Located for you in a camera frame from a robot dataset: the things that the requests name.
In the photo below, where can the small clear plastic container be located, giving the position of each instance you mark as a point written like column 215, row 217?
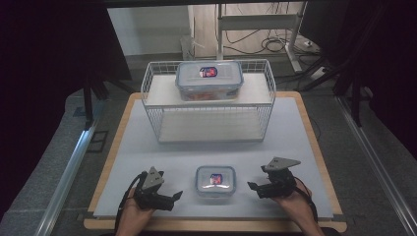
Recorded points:
column 215, row 179

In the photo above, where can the white power strip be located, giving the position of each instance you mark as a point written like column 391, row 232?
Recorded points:
column 318, row 73

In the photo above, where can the black tripod legs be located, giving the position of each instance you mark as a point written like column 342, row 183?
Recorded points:
column 355, row 98

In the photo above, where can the black stand legs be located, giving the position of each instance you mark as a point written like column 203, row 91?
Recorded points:
column 88, row 101

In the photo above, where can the aluminium rail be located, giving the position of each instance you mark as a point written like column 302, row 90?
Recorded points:
column 65, row 180
column 377, row 164

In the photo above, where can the black curtain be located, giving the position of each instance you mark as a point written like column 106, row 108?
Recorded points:
column 42, row 82
column 387, row 65

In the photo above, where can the person's right hand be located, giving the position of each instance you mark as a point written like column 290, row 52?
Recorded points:
column 296, row 205

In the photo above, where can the white metal desk frame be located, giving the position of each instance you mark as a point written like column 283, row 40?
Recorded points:
column 259, row 21

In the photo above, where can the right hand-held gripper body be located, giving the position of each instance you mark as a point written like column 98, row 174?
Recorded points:
column 278, row 183

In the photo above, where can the clear plastic bag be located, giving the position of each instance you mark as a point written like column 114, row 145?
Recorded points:
column 190, row 46

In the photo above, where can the light grey table mat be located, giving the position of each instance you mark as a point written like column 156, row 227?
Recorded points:
column 196, row 154

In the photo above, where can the large clear plastic container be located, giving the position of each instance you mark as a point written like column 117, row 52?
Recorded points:
column 209, row 80

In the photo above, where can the person's left hand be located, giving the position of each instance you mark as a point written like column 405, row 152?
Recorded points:
column 134, row 213

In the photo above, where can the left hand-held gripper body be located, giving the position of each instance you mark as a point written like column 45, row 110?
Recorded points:
column 152, row 193

